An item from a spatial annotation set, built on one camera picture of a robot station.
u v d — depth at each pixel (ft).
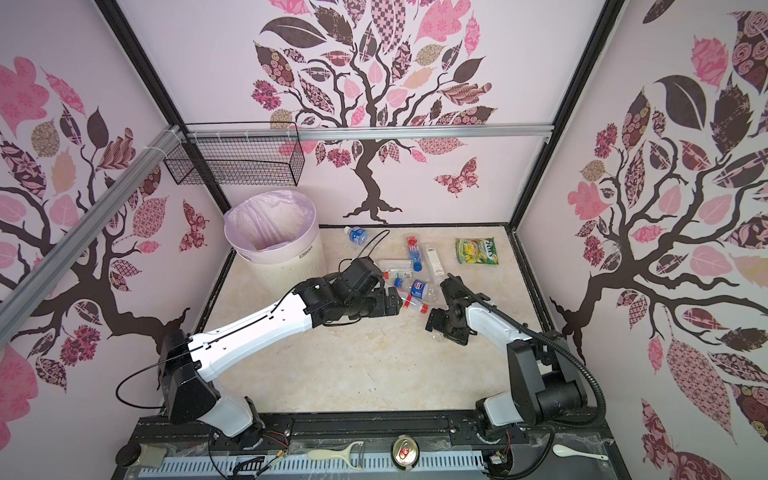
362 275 1.81
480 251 3.61
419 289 3.12
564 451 2.34
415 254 3.54
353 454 2.32
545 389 1.41
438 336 2.80
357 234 3.62
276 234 3.31
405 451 2.03
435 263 3.37
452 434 2.40
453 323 2.19
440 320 2.66
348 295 1.81
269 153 3.11
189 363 1.35
